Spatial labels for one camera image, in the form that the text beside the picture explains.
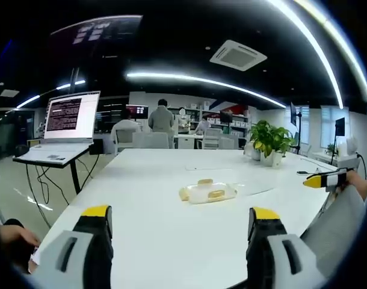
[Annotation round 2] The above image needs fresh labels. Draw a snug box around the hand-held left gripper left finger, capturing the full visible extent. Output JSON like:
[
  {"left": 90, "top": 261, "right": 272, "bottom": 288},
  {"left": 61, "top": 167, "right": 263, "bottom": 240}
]
[{"left": 28, "top": 204, "right": 116, "bottom": 289}]

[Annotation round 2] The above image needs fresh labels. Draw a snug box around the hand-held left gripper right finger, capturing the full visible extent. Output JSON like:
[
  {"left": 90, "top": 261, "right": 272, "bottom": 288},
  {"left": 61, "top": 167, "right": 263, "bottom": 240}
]
[{"left": 245, "top": 206, "right": 327, "bottom": 289}]

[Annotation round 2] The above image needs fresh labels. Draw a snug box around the person's right hand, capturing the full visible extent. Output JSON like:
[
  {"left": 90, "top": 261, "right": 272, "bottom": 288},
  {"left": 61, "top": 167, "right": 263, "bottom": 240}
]
[{"left": 336, "top": 170, "right": 367, "bottom": 202}]

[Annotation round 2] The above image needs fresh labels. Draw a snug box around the white paper sheet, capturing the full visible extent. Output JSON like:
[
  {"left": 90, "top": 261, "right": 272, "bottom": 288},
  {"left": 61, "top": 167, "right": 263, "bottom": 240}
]
[{"left": 29, "top": 246, "right": 42, "bottom": 266}]

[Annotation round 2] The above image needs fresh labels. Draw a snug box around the person's grey clothing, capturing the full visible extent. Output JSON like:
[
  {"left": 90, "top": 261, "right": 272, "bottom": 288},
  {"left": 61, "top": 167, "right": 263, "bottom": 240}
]
[{"left": 300, "top": 183, "right": 367, "bottom": 279}]

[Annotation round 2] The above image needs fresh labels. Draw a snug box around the black monitor on pole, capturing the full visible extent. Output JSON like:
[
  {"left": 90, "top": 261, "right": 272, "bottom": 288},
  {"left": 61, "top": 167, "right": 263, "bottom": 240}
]
[
  {"left": 289, "top": 101, "right": 303, "bottom": 155},
  {"left": 330, "top": 117, "right": 347, "bottom": 165}
]

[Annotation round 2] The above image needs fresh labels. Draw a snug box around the white plant pot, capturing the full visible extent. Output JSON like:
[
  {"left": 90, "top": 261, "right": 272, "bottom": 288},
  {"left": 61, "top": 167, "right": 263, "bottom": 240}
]
[{"left": 259, "top": 149, "right": 284, "bottom": 167}]

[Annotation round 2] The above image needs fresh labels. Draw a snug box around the clear table mat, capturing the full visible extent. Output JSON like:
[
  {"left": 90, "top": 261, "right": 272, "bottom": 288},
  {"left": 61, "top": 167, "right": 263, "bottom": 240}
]
[{"left": 185, "top": 162, "right": 318, "bottom": 196}]

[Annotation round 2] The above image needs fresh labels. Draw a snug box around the green potted plant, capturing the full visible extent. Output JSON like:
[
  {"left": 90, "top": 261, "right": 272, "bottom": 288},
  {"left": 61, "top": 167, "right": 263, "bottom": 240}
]
[{"left": 248, "top": 119, "right": 296, "bottom": 158}]

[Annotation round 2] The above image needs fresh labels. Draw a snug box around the small white round pot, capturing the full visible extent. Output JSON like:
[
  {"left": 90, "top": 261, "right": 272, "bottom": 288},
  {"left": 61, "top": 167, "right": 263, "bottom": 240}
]
[{"left": 242, "top": 141, "right": 262, "bottom": 161}]

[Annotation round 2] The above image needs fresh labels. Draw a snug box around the black laptop stand table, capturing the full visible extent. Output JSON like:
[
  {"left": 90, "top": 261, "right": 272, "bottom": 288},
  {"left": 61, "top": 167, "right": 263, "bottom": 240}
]
[{"left": 11, "top": 143, "right": 94, "bottom": 196}]

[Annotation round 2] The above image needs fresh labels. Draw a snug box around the clear plastic bag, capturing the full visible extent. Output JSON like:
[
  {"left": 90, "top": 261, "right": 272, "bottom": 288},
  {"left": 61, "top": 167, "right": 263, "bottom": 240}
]
[{"left": 179, "top": 180, "right": 239, "bottom": 205}]

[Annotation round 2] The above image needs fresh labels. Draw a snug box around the white office chair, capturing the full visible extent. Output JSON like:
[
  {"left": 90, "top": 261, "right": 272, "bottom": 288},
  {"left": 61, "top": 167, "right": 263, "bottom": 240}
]
[
  {"left": 131, "top": 131, "right": 170, "bottom": 150},
  {"left": 202, "top": 128, "right": 221, "bottom": 150},
  {"left": 114, "top": 128, "right": 140, "bottom": 154},
  {"left": 218, "top": 133, "right": 241, "bottom": 150}
]

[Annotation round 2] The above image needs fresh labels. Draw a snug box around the storage shelf with boxes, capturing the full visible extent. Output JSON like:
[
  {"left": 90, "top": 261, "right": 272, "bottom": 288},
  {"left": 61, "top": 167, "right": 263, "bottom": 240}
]
[{"left": 167, "top": 101, "right": 251, "bottom": 135}]

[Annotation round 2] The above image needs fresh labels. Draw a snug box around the dark screen on stand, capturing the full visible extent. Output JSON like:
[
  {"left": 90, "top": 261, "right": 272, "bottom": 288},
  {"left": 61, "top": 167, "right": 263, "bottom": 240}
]
[{"left": 219, "top": 110, "right": 234, "bottom": 133}]

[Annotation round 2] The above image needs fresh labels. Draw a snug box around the long ceiling light strip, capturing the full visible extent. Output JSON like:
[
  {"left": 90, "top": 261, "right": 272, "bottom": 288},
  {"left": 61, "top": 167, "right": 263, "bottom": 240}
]
[
  {"left": 16, "top": 79, "right": 87, "bottom": 110},
  {"left": 293, "top": 0, "right": 367, "bottom": 102},
  {"left": 267, "top": 0, "right": 345, "bottom": 110},
  {"left": 126, "top": 72, "right": 288, "bottom": 109}
]

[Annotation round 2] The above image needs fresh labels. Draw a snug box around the white laptop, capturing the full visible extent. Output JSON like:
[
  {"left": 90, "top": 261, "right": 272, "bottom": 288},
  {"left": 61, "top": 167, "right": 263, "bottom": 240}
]
[{"left": 13, "top": 90, "right": 102, "bottom": 166}]

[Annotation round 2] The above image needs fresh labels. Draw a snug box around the ceiling air conditioner vent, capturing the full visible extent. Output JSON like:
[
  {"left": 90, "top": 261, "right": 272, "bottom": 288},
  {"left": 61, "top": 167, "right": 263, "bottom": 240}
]
[{"left": 209, "top": 39, "right": 268, "bottom": 72}]

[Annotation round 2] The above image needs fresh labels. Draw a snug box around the black cable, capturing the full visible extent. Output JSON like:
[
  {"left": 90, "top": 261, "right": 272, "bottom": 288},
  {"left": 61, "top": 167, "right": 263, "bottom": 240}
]
[
  {"left": 24, "top": 164, "right": 70, "bottom": 229},
  {"left": 355, "top": 151, "right": 367, "bottom": 181}
]

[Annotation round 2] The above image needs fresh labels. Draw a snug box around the wall screen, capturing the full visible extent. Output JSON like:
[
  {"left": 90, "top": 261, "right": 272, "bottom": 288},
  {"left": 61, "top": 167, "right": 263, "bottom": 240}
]
[{"left": 125, "top": 104, "right": 149, "bottom": 119}]

